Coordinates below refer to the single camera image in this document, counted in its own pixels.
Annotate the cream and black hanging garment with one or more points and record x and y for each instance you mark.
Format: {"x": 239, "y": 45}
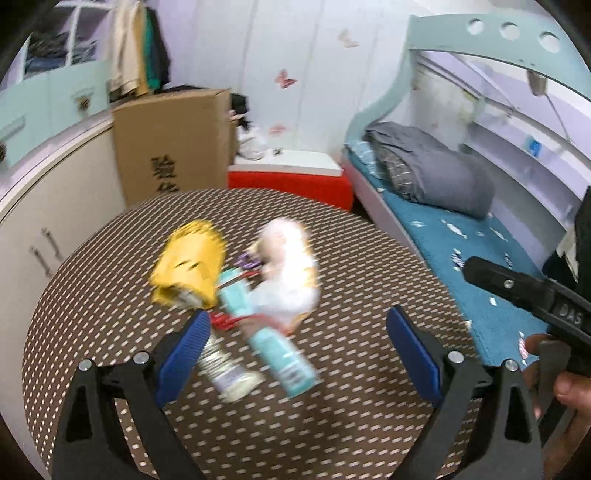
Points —
{"x": 572, "y": 221}

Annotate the small blue box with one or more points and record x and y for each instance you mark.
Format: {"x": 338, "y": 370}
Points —
{"x": 535, "y": 146}

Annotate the teal spray bottle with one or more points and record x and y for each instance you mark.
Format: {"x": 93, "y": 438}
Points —
{"x": 284, "y": 355}

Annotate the cream hanging jacket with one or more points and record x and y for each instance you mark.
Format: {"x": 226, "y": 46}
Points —
{"x": 122, "y": 55}

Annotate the grey plaid pillow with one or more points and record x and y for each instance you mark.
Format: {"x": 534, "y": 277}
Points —
{"x": 399, "y": 173}

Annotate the grey folded clothes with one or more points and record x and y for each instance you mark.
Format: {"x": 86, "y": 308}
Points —
{"x": 41, "y": 53}

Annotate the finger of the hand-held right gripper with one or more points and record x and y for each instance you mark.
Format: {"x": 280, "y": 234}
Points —
{"x": 508, "y": 286}

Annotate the cream butterfly sticker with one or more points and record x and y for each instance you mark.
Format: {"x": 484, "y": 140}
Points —
{"x": 348, "y": 38}

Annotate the brown polka dot tablecloth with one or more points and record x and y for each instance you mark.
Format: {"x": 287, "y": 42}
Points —
{"x": 323, "y": 230}

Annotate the faint pink butterfly sticker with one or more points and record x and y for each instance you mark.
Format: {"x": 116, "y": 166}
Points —
{"x": 277, "y": 129}

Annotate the low white cabinet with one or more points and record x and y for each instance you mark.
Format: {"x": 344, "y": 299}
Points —
{"x": 55, "y": 207}

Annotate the blue checked pillow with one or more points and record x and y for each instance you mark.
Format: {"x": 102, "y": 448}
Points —
{"x": 362, "y": 152}

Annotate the white snack bag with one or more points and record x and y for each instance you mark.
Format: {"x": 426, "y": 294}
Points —
{"x": 286, "y": 277}

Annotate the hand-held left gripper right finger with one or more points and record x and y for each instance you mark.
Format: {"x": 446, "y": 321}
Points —
{"x": 413, "y": 355}

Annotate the mint and white stair cabinet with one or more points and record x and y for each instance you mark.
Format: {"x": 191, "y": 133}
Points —
{"x": 46, "y": 92}

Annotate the beige hanging shirt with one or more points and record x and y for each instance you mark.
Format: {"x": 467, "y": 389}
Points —
{"x": 141, "y": 69}

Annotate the white plastic bottle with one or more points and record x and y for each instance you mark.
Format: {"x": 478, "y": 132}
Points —
{"x": 226, "y": 369}

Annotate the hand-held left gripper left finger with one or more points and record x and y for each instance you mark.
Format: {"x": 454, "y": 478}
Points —
{"x": 182, "y": 355}

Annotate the green hanging garment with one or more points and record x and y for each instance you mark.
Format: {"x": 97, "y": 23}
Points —
{"x": 154, "y": 50}

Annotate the person's right hand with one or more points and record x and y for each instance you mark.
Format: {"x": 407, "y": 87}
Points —
{"x": 579, "y": 390}

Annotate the mint bunk bed frame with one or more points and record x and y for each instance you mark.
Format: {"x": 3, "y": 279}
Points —
{"x": 461, "y": 41}

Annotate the pale green wardrobe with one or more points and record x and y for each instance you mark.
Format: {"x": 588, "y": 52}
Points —
{"x": 286, "y": 69}

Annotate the large cardboard box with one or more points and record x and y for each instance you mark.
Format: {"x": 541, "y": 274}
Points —
{"x": 175, "y": 143}

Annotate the red wrapper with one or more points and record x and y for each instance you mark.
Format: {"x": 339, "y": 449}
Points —
{"x": 226, "y": 321}

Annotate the grey duvet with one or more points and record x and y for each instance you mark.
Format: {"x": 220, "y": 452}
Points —
{"x": 438, "y": 170}

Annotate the black hanging coat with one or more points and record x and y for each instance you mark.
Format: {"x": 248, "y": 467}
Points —
{"x": 165, "y": 46}

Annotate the purple wrapper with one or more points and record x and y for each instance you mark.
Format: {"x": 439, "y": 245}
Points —
{"x": 249, "y": 261}

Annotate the red bench with white top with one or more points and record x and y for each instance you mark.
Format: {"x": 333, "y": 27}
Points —
{"x": 295, "y": 180}

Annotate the teal patterned bed sheet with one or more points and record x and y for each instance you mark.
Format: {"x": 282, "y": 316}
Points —
{"x": 443, "y": 249}

